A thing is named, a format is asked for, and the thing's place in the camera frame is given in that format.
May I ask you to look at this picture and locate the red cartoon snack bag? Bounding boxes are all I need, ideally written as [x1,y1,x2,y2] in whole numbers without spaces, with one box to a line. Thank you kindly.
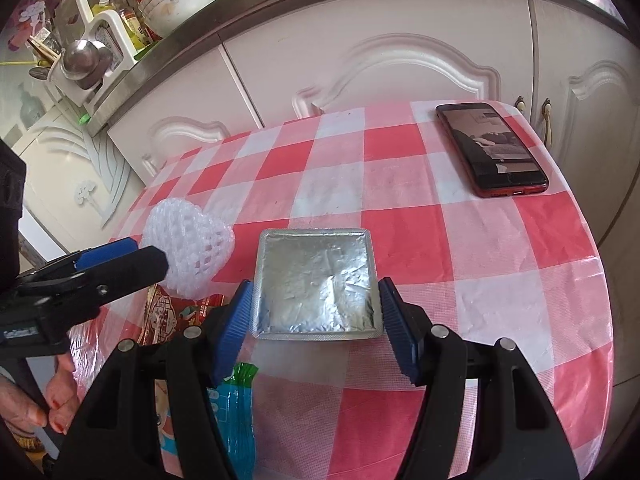
[137,282,226,461]

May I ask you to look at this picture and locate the silver foil tray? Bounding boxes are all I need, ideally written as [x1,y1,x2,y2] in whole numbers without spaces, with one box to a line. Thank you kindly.
[254,227,385,342]

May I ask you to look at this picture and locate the white foam fruit net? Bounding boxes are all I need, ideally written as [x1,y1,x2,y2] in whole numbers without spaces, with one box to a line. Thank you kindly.
[142,199,236,299]

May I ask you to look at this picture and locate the blue green plastic wrapper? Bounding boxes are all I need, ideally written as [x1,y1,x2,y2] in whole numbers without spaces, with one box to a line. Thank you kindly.
[207,362,259,480]

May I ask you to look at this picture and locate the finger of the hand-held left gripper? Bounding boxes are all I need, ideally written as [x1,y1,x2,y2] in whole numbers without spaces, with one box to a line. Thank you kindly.
[17,238,142,283]
[20,246,169,312]

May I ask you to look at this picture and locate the steel kitchen countertop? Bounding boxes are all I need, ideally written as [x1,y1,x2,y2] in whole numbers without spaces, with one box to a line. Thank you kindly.
[85,0,632,137]

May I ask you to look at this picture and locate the person's left hand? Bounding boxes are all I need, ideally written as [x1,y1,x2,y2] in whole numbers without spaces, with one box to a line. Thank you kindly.
[0,351,83,437]

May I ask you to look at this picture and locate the white cabinet door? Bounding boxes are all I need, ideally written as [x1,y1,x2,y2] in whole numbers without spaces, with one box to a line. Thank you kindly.
[107,42,266,187]
[222,0,543,128]
[530,0,640,243]

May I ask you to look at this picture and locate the red smartphone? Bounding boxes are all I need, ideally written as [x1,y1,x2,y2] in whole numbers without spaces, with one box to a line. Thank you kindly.
[435,102,550,199]

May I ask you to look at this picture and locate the white bowl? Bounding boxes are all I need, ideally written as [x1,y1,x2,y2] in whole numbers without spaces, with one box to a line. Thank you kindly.
[137,0,217,39]

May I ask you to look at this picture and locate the red white checked tablecloth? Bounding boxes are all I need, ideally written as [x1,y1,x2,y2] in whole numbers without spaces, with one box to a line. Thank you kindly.
[65,100,616,480]

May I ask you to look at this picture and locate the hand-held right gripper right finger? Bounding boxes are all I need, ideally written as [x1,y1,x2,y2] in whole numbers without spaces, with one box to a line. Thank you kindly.
[377,276,565,480]

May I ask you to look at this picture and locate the white dish rack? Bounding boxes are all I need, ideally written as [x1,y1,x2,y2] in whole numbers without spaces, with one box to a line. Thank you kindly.
[44,0,140,107]

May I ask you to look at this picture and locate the group of condiment bottles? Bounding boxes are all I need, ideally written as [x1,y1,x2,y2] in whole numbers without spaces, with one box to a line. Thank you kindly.
[92,0,164,52]

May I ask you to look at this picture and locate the wooden chopsticks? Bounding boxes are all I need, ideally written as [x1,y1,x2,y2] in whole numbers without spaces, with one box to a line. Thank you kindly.
[27,35,64,62]

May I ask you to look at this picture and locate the steel ladle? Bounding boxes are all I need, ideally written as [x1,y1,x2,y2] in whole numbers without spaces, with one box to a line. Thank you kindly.
[60,39,109,89]

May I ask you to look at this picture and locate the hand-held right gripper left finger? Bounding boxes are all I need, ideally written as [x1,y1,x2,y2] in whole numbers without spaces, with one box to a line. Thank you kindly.
[56,280,255,480]

